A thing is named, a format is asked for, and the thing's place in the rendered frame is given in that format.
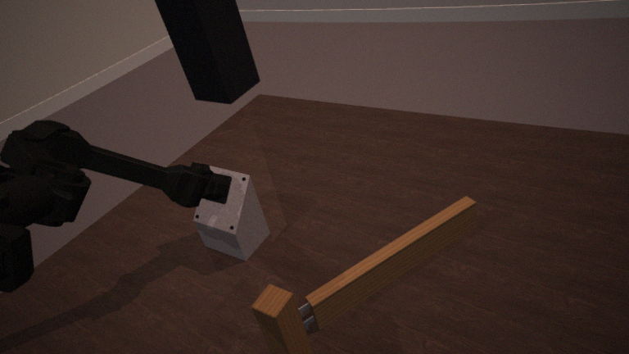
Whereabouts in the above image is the wooden rail with steel hooks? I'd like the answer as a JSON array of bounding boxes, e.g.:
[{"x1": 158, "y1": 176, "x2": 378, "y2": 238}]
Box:
[{"x1": 299, "y1": 197, "x2": 477, "y2": 330}]

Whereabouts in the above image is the wooden post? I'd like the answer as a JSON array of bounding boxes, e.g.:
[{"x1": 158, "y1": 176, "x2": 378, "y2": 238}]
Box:
[{"x1": 251, "y1": 284, "x2": 314, "y2": 354}]

